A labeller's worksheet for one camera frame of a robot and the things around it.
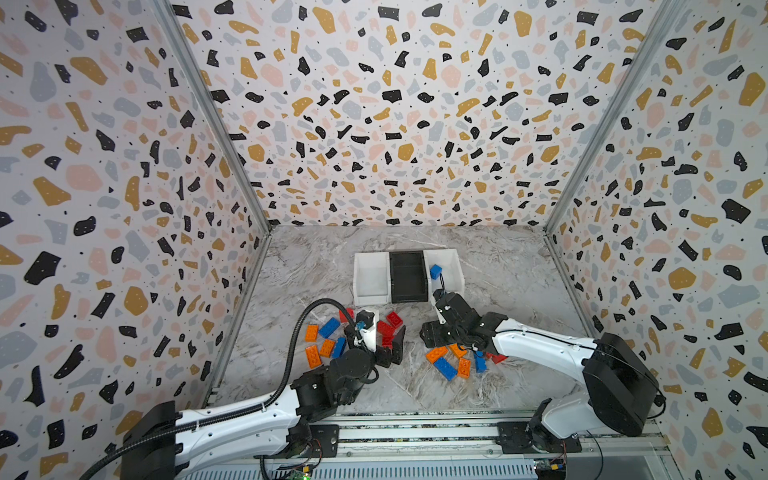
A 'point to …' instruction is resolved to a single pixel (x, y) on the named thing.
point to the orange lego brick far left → (311, 333)
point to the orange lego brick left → (327, 348)
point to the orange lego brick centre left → (436, 353)
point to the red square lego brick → (342, 316)
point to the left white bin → (371, 277)
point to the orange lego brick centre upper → (459, 351)
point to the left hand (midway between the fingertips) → (394, 321)
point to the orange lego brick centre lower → (464, 366)
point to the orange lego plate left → (313, 356)
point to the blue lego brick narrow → (480, 361)
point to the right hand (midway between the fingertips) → (429, 326)
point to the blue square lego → (435, 271)
